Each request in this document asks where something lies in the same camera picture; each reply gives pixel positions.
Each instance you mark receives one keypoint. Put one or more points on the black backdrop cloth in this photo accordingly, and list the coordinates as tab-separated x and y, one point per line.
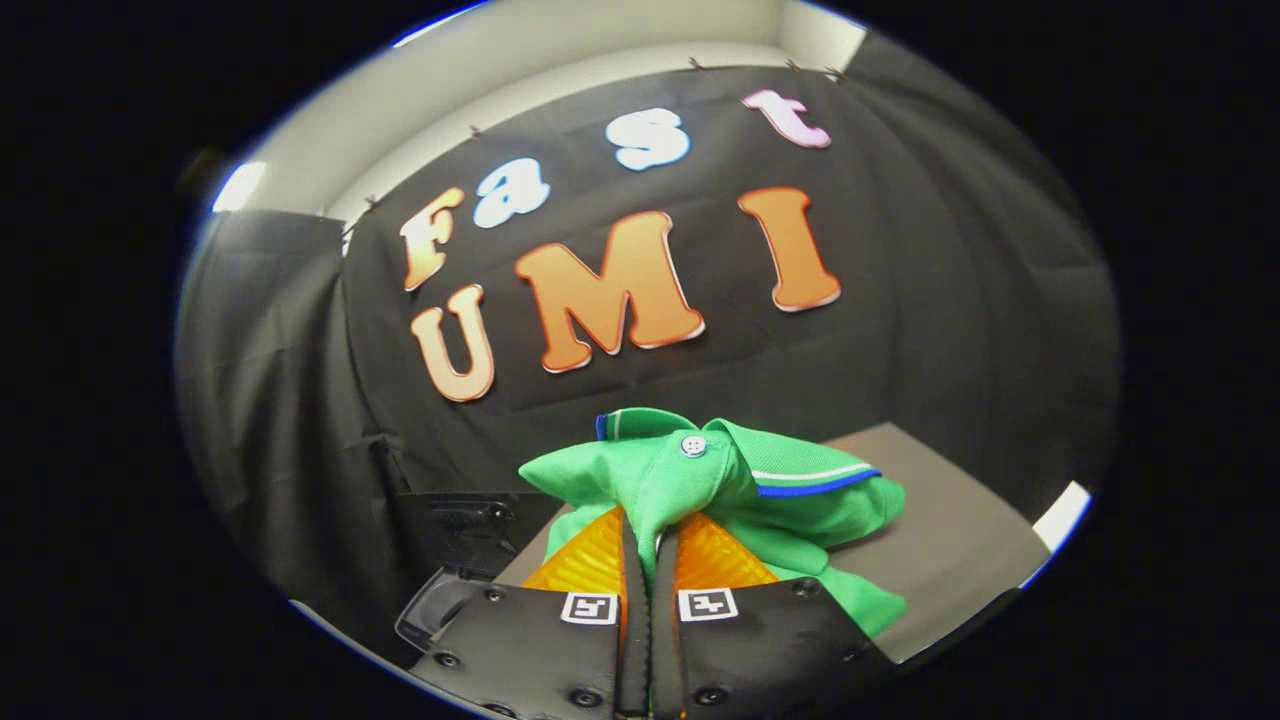
900	350

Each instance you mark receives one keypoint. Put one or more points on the ceiling light strip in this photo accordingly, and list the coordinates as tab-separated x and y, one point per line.
238	186

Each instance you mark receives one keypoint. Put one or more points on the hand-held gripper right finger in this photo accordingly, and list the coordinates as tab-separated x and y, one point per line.
780	650

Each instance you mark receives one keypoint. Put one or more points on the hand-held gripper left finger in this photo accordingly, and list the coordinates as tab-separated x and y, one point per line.
540	660

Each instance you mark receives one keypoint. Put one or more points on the green polo shirt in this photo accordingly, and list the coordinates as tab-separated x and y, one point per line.
800	505

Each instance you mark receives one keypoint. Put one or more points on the grey cabinet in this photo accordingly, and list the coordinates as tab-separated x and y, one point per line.
960	550

